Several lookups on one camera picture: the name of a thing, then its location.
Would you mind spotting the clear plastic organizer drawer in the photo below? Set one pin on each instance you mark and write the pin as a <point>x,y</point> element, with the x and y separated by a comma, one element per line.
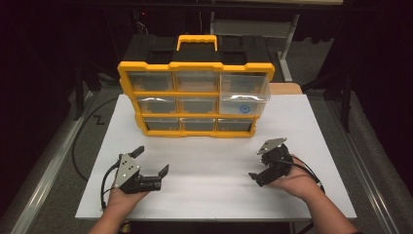
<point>233,104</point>

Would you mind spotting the person's right hand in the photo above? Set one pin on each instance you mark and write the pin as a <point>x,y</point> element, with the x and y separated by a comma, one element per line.
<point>300,183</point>

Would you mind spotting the yellow black organizer cabinet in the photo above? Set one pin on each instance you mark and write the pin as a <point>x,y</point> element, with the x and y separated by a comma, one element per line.
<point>195,66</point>

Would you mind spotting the black stand leg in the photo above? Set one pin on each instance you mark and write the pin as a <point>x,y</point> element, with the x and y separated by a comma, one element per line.
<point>79,97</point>
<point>346,107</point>

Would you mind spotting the grid of clear drawers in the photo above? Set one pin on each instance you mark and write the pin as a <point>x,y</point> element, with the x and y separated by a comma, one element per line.
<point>196,81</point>

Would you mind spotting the person's left hand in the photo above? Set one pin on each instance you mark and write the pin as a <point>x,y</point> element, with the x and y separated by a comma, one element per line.
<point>121,201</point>

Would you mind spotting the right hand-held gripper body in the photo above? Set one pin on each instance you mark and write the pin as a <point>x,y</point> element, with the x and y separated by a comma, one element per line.
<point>276,162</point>

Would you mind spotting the aluminium floor rail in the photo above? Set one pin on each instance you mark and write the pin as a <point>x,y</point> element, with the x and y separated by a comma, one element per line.
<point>364,169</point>
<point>48,175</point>

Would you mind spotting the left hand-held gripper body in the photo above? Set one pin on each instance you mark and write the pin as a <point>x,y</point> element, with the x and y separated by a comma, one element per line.
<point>133,182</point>

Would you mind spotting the grey metal stand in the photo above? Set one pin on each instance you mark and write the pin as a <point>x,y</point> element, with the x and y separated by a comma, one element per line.
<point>285,70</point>

